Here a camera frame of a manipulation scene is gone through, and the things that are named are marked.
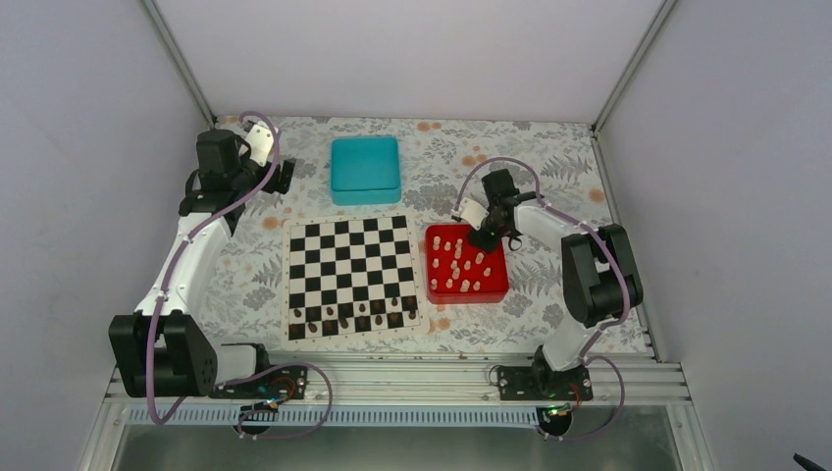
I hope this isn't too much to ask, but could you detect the teal plastic box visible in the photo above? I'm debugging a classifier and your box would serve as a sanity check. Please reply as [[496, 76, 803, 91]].
[[330, 136, 402, 206]]

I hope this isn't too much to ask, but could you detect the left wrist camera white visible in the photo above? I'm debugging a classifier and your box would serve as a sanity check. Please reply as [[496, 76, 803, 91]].
[[244, 122, 276, 167]]

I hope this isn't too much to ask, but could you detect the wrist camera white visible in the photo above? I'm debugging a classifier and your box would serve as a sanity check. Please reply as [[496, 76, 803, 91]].
[[457, 197, 489, 231], [244, 122, 276, 167]]

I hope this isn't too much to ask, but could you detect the black white chessboard mat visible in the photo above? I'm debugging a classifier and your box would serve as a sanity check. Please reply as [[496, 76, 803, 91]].
[[282, 213, 429, 349]]

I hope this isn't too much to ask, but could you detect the aluminium rail frame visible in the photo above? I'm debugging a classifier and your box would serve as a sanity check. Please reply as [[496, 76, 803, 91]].
[[103, 353, 692, 407]]

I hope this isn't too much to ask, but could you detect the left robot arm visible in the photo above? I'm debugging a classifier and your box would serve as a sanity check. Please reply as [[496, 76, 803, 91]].
[[108, 122, 294, 397]]

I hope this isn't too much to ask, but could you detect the floral patterned tablecloth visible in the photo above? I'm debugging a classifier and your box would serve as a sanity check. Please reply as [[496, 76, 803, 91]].
[[199, 117, 611, 353]]

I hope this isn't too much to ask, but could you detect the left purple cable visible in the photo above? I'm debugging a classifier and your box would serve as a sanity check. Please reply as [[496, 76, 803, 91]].
[[143, 110, 334, 444]]

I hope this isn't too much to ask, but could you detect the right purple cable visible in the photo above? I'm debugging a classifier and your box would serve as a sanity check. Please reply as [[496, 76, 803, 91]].
[[452, 155, 633, 444]]

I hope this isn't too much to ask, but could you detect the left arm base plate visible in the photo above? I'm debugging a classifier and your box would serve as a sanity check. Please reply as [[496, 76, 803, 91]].
[[209, 365, 308, 402]]

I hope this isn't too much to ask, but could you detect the red plastic tray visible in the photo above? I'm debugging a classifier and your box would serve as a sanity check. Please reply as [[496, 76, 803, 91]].
[[425, 224, 509, 304]]

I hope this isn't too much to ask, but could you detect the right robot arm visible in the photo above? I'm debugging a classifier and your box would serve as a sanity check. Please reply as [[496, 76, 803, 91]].
[[453, 169, 644, 399]]

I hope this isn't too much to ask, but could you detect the purple cable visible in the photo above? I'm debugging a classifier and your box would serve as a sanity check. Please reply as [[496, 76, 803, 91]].
[[143, 110, 334, 444], [452, 155, 633, 444]]

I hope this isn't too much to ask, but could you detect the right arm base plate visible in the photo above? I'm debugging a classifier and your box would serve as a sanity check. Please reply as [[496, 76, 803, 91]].
[[494, 365, 594, 401]]

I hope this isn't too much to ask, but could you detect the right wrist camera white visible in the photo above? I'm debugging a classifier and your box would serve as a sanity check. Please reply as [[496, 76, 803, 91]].
[[457, 197, 489, 231]]

